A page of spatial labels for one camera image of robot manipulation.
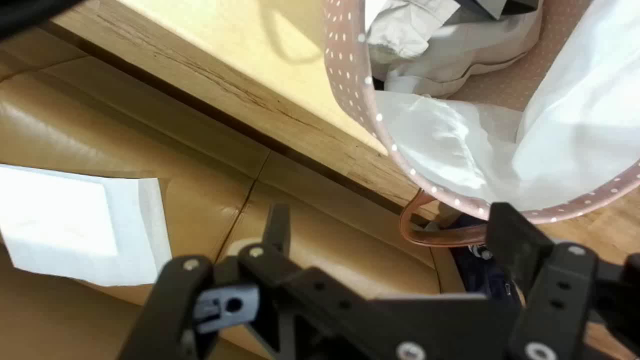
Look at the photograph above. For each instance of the brown leather sofa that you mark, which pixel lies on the brown leather sofa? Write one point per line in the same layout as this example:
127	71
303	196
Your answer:
100	121

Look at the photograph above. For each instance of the dark blue printed object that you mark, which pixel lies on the dark blue printed object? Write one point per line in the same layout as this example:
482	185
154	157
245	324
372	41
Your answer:
476	270

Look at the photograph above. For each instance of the pink polka dot basket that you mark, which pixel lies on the pink polka dot basket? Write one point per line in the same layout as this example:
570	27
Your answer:
346	72

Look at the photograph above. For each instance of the white paper sheet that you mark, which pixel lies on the white paper sheet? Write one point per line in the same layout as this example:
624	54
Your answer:
73	223

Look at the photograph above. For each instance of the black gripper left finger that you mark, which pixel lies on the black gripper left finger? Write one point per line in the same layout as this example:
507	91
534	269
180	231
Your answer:
180	300

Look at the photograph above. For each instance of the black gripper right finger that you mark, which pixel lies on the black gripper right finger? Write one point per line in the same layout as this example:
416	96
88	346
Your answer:
556	292

